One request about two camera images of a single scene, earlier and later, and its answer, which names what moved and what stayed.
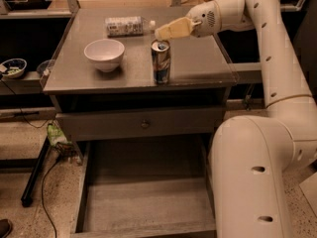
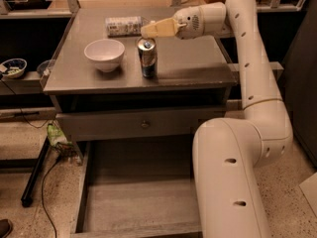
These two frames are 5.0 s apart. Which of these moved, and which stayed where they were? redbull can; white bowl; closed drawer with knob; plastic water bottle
Moved: redbull can
Stayed: plastic water bottle; white bowl; closed drawer with knob
